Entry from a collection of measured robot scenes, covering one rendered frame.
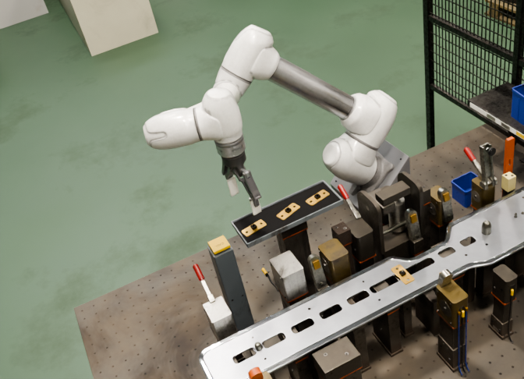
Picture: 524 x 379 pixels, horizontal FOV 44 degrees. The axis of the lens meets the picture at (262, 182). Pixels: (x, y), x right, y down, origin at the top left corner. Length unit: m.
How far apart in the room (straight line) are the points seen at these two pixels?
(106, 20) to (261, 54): 4.29
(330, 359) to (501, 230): 0.77
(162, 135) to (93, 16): 4.71
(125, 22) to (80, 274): 3.24
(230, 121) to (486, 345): 1.17
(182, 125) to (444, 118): 3.01
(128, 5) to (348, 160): 4.31
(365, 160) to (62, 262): 2.23
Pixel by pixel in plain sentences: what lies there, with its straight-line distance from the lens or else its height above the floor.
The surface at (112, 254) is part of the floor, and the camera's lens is 4.10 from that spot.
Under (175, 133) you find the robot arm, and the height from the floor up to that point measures 1.62.
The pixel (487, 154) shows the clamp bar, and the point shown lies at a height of 1.18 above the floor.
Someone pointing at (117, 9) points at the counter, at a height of 0.36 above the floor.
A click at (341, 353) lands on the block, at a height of 1.03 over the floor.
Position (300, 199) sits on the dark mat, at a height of 1.16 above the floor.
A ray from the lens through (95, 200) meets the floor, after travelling 4.60.
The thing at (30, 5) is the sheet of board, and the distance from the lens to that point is 8.16.
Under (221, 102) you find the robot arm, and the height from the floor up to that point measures 1.68.
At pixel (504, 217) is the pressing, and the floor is 1.00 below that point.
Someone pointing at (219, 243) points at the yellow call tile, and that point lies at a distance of 2.15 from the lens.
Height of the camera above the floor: 2.60
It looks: 38 degrees down
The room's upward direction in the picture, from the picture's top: 13 degrees counter-clockwise
